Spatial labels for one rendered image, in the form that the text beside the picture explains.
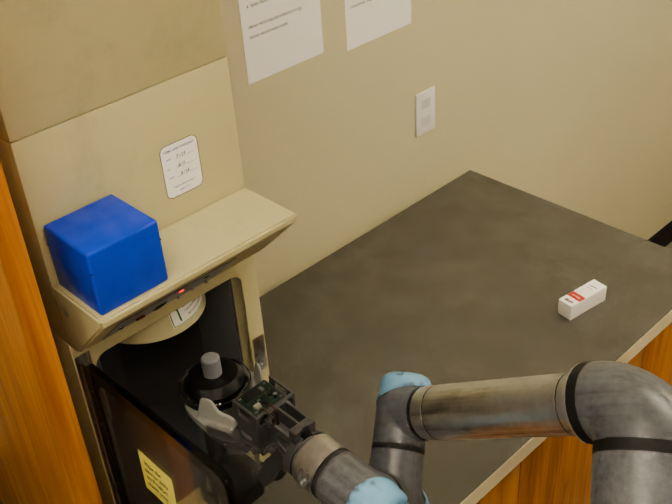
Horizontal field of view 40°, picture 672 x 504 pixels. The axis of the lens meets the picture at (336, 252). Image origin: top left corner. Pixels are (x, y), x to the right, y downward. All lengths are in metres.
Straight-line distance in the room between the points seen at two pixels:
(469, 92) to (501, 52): 0.15
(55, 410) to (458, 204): 1.42
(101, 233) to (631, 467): 0.65
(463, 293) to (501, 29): 0.78
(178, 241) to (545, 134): 1.78
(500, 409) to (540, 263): 1.02
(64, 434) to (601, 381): 0.65
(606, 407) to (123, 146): 0.66
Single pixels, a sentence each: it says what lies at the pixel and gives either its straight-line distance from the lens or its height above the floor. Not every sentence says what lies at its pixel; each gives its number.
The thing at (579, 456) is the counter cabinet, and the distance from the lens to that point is 2.08.
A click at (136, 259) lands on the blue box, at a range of 1.14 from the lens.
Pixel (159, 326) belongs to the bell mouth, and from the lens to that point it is 1.39.
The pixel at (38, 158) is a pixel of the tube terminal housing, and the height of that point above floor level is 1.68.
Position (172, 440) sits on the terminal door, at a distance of 1.15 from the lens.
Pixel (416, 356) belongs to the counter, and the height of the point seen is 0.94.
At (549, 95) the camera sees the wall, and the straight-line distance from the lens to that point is 2.81.
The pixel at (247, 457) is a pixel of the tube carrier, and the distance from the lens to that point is 1.46.
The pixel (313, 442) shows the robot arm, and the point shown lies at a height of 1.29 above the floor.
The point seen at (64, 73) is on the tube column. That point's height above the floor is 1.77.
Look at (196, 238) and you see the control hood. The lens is 1.25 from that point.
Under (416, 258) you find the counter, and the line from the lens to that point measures 2.17.
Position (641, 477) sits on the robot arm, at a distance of 1.03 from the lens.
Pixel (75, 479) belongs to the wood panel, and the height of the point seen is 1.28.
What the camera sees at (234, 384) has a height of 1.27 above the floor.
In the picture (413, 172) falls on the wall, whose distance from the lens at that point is 2.38.
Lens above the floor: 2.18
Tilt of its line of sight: 34 degrees down
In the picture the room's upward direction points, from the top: 4 degrees counter-clockwise
